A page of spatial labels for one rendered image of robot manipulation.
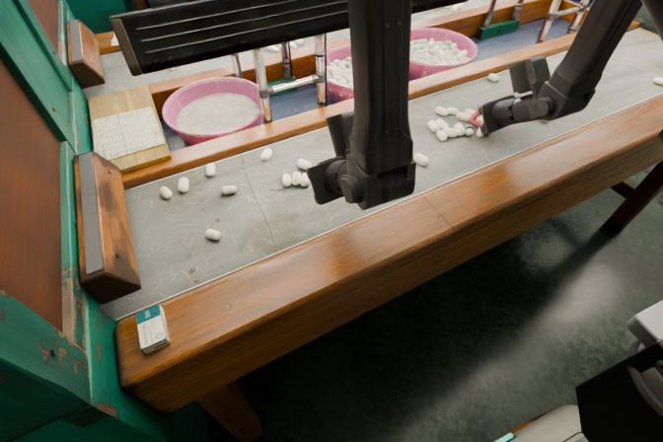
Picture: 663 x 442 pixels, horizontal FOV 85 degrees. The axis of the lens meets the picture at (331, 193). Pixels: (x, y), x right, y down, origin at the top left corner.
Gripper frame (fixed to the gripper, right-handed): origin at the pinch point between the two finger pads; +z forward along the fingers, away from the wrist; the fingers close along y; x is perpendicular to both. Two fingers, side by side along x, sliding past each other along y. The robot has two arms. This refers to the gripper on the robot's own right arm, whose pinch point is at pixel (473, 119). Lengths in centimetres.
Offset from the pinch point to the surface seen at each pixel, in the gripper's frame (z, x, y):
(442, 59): 24.6, -18.9, -16.3
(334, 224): -7.9, 9.0, 46.6
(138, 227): 5, -3, 81
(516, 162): -13.6, 10.7, 3.8
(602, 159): -19.6, 16.4, -14.2
